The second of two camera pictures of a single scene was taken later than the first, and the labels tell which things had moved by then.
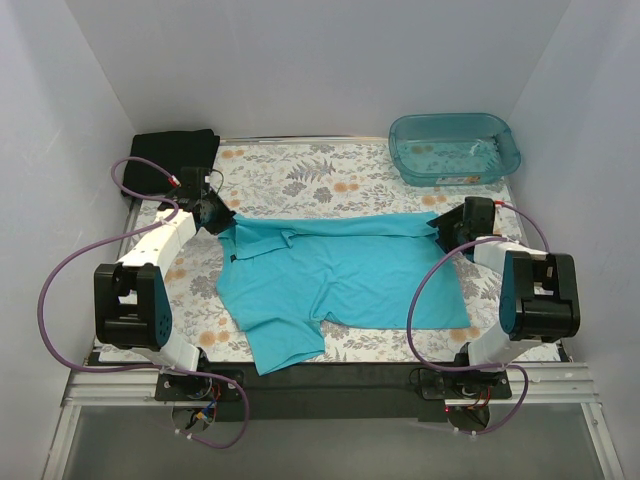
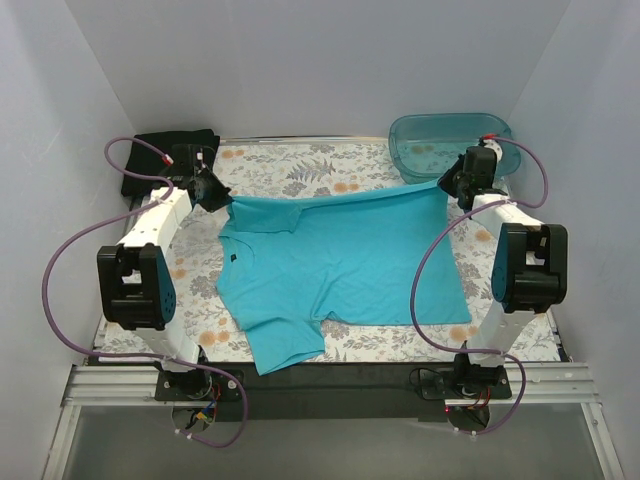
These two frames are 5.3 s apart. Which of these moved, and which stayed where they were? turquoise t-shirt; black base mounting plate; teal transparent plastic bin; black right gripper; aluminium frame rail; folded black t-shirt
Moved: turquoise t-shirt; black right gripper
Stayed: aluminium frame rail; teal transparent plastic bin; black base mounting plate; folded black t-shirt
